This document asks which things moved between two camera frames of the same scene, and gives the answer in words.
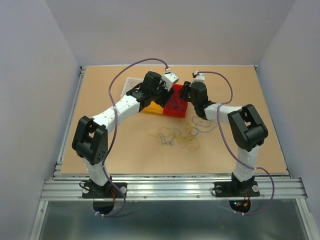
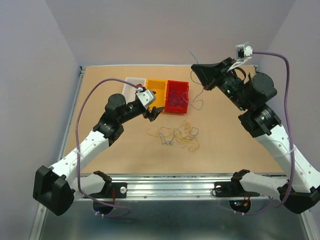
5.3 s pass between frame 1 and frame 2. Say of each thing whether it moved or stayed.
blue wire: moved
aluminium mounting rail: stayed
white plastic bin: stayed
